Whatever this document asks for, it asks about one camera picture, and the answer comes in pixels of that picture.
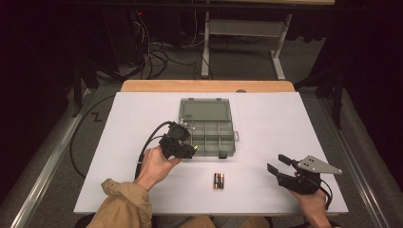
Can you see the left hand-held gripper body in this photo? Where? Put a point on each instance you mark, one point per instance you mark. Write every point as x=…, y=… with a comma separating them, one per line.
x=173, y=147

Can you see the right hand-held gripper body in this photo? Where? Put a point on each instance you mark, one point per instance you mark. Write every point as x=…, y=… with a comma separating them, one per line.
x=312, y=164

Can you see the black and gold battery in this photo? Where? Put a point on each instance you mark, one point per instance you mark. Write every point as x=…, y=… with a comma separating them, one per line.
x=222, y=180
x=219, y=180
x=215, y=180

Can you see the transparent grey compartment storage box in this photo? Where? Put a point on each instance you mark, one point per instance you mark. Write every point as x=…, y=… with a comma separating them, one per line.
x=206, y=110

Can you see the person's left hand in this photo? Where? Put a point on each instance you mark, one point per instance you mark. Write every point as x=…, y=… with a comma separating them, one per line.
x=155, y=167

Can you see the person's right hand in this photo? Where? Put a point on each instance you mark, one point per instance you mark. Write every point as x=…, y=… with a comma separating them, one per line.
x=313, y=205

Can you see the black metal stand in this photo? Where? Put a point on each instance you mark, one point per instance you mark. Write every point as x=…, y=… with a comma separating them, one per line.
x=77, y=88
x=338, y=95

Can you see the black computer tower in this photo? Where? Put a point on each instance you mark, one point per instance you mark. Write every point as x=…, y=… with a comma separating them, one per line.
x=126, y=34

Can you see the aluminium floor rail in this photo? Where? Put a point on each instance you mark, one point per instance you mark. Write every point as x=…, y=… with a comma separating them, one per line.
x=47, y=164
x=355, y=158

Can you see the white metal table frame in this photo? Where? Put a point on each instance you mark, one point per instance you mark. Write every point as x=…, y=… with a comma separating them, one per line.
x=244, y=28

